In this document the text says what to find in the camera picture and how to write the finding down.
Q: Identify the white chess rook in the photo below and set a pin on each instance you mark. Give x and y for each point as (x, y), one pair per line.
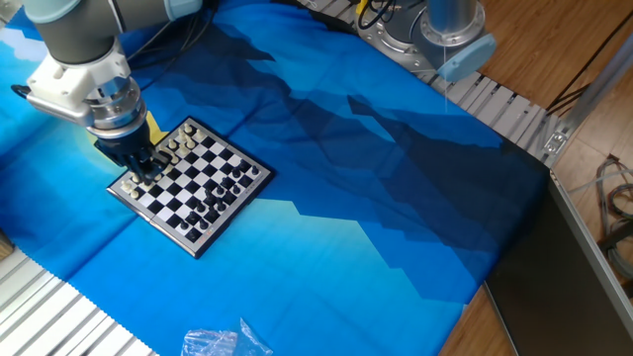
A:
(126, 186)
(187, 127)

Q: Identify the black white folding chessboard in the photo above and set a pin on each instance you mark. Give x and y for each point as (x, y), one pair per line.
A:
(190, 182)

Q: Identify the clear plastic zip bag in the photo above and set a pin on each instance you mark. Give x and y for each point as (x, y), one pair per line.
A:
(217, 343)

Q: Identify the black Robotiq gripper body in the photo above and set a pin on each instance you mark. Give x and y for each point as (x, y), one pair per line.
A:
(128, 151)

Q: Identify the aluminium frame beam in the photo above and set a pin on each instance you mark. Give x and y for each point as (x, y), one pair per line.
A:
(598, 86)

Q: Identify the black aluminium framed panel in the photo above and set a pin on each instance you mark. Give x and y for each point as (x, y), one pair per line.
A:
(554, 287)

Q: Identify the white chess queen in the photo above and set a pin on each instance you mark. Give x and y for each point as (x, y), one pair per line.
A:
(163, 148)

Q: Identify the blue mountain print cloth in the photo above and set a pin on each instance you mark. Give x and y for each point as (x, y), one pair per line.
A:
(321, 247)

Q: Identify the white chess bishop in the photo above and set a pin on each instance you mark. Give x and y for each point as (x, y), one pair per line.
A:
(172, 143)

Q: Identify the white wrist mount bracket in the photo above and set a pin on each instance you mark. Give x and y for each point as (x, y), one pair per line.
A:
(71, 79)

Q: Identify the black chess pawn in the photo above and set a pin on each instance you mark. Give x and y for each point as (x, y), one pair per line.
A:
(236, 173)
(201, 207)
(227, 182)
(220, 190)
(210, 199)
(193, 217)
(184, 225)
(244, 165)

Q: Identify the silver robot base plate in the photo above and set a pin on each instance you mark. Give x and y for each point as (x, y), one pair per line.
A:
(376, 37)

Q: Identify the black chess rook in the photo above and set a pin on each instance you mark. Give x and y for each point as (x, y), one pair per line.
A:
(193, 234)
(254, 170)

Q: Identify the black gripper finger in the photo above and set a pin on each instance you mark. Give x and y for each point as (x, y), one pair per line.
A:
(136, 173)
(157, 164)

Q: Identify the black chess knight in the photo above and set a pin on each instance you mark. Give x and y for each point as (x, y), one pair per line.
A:
(204, 224)

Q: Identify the white chess knight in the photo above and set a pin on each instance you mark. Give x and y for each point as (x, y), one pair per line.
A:
(134, 177)
(181, 134)

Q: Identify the aluminium corner bracket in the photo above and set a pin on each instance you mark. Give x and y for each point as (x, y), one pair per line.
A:
(555, 142)

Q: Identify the silver vented wrist box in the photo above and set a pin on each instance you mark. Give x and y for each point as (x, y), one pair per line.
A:
(59, 113)

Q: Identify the yellow plastic object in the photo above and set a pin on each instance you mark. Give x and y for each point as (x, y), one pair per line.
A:
(362, 6)

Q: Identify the black chess bishop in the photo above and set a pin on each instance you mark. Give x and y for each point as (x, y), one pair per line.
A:
(212, 215)
(236, 189)

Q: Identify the black chess king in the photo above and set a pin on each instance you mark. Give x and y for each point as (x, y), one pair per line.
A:
(220, 205)

